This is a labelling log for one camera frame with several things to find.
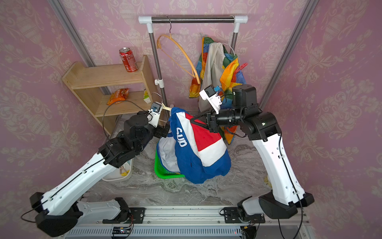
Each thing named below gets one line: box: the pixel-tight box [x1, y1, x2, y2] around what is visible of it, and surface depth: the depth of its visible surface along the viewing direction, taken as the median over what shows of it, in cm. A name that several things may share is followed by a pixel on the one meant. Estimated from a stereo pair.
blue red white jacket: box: [156, 107, 232, 185], surface depth 60 cm
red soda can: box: [118, 46, 139, 73], surface depth 77 cm
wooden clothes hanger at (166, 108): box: [161, 102, 172, 111], surface depth 57 cm
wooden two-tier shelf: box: [61, 55, 156, 136], surface depth 87 cm
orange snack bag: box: [106, 87, 129, 107], surface depth 97 cm
